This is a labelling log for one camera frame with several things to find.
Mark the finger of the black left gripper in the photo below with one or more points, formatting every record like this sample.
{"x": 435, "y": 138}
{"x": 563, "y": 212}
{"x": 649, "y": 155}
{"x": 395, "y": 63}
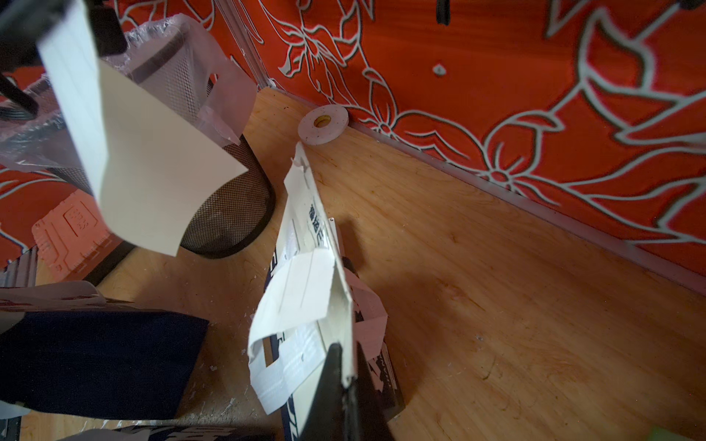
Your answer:
{"x": 23, "y": 24}
{"x": 106, "y": 29}

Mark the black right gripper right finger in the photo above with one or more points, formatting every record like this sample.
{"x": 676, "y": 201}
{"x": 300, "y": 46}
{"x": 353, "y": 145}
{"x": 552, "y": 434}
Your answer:
{"x": 370, "y": 424}

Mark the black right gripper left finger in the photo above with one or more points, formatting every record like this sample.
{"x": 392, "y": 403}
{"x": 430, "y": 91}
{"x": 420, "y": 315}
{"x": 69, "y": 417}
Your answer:
{"x": 326, "y": 419}

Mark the white paper receipt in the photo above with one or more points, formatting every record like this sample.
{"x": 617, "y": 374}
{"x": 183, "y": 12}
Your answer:
{"x": 298, "y": 294}
{"x": 149, "y": 165}

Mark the small navy paper bag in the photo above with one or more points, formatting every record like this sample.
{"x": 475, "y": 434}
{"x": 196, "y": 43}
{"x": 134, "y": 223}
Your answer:
{"x": 305, "y": 348}

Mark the white and navy bag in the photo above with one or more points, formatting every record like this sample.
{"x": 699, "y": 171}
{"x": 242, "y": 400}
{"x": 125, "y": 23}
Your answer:
{"x": 171, "y": 433}
{"x": 66, "y": 349}

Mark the pink trash bag liner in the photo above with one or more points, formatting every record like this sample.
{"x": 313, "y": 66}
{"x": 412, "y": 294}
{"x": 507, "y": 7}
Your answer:
{"x": 176, "y": 61}

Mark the orange plastic tool case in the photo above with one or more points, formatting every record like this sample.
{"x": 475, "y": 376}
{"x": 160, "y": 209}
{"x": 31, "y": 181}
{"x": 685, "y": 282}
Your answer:
{"x": 74, "y": 242}

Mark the black mesh trash bin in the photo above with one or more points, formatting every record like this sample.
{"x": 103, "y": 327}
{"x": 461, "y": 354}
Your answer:
{"x": 220, "y": 176}

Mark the white tape roll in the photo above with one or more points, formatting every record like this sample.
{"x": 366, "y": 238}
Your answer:
{"x": 323, "y": 124}

